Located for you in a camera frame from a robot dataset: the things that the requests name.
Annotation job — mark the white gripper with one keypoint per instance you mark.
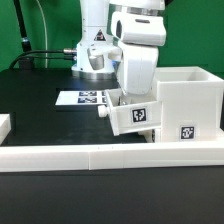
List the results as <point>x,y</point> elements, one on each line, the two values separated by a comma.
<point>139,37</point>

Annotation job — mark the white drawer box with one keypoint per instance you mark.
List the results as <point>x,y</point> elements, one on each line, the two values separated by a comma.
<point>141,115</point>
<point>151,136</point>

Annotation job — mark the white drawer cabinet frame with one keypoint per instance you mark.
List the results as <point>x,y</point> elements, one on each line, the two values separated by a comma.
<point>191,100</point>

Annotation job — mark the white front drawer box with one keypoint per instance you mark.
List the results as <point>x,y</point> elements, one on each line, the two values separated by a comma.
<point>151,136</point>

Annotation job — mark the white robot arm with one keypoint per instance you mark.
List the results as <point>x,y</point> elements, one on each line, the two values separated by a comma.
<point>96,30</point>

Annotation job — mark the white marker sheet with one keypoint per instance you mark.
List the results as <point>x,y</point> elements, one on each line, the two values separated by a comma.
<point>73,98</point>

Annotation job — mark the black pole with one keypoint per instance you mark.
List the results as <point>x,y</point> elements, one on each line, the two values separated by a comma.
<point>26,46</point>

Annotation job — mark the white boundary fence rail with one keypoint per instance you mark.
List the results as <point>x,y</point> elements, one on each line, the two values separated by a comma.
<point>99,157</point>

